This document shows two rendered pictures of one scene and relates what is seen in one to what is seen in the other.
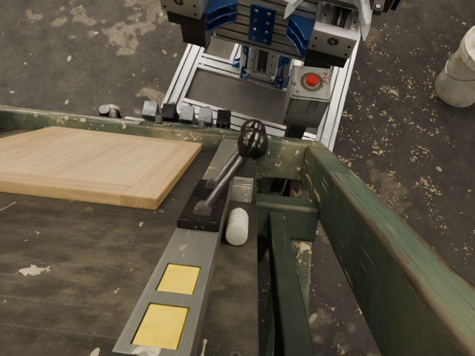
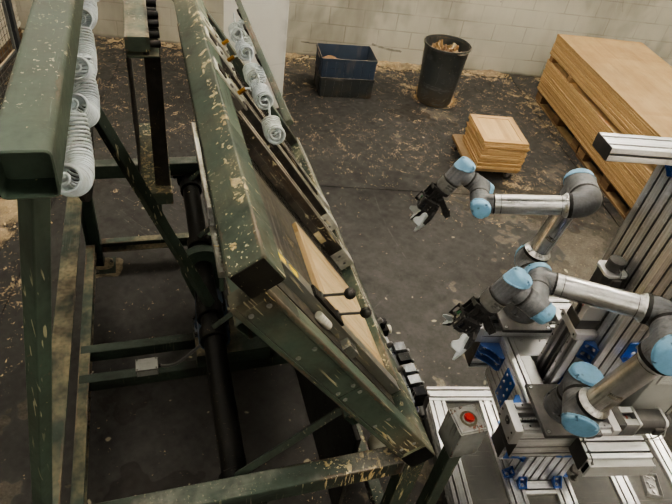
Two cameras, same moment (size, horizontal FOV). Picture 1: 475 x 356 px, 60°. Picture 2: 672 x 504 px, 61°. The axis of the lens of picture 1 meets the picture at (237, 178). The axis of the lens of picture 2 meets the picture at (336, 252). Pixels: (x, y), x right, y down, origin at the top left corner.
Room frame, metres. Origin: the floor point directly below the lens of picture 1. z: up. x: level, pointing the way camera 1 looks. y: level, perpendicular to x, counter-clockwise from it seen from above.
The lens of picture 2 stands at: (-0.36, -1.13, 2.76)
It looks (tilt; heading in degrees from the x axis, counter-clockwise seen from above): 41 degrees down; 66
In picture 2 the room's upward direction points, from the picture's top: 10 degrees clockwise
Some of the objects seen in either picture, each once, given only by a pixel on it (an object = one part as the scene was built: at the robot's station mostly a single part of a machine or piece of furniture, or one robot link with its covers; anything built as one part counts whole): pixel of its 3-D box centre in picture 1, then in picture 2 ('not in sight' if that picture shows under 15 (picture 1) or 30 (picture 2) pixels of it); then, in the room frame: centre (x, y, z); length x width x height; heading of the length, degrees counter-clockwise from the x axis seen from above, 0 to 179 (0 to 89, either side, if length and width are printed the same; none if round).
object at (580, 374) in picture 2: not in sight; (581, 383); (1.04, -0.30, 1.20); 0.13 x 0.12 x 0.14; 52
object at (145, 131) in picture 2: not in sight; (148, 94); (-0.27, 1.63, 1.38); 0.70 x 0.15 x 0.85; 88
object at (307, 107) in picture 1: (305, 98); (462, 431); (0.73, -0.20, 0.84); 0.12 x 0.12 x 0.18; 88
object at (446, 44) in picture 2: not in sight; (440, 72); (2.87, 4.10, 0.33); 0.52 x 0.51 x 0.65; 77
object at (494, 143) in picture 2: not in sight; (487, 145); (2.77, 2.79, 0.20); 0.61 x 0.53 x 0.40; 77
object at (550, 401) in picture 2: not in sight; (568, 400); (1.05, -0.30, 1.09); 0.15 x 0.15 x 0.10
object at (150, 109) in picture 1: (171, 123); (399, 367); (0.68, 0.24, 0.69); 0.50 x 0.14 x 0.24; 88
